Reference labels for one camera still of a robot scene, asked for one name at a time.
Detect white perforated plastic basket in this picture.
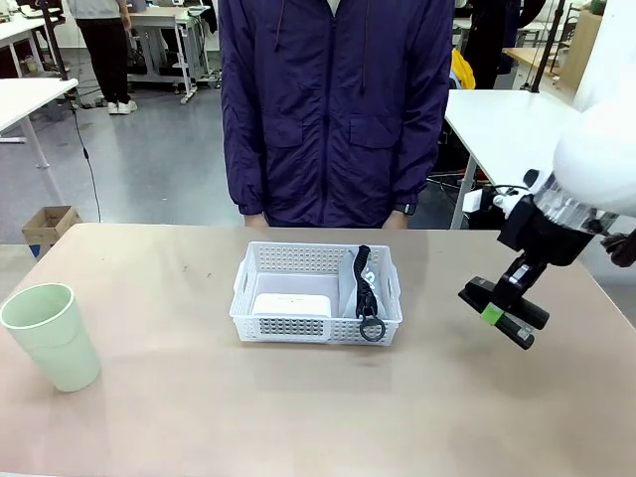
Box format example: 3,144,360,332
229,240,403,349

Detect white desk with clutter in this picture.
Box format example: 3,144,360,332
0,17,50,79

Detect black tripod pole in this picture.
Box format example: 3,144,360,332
529,0,567,94

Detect grey metal workbench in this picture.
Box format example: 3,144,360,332
126,4,221,105

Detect person in dark clothes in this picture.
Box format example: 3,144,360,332
466,0,546,90

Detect black stapler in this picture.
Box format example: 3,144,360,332
457,276,552,351

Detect white table with metal leg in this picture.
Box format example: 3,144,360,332
0,78,80,170

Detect black clamp stand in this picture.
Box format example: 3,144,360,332
37,0,71,83

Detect person in navy jacket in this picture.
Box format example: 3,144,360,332
218,0,454,230

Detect wooden top table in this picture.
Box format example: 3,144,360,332
501,47,572,80

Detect grey printed fabric pouch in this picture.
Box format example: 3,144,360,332
338,250,392,319

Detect yellow jacket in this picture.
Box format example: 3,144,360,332
450,48,477,90

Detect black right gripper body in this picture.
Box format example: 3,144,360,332
498,196,596,268

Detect brown cardboard box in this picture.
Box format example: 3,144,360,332
22,205,83,259

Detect thin black floor cable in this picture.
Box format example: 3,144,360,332
64,91,103,224

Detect person in black trousers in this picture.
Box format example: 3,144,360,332
67,0,139,116

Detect light wooden cabinet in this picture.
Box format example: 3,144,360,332
563,9,596,93

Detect white digital alarm clock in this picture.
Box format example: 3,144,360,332
251,292,333,320

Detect black coiled lanyard with ring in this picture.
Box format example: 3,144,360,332
353,244,387,344

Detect pale green plastic cup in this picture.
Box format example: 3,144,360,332
0,282,102,394

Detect large white side table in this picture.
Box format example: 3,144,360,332
444,88,582,230

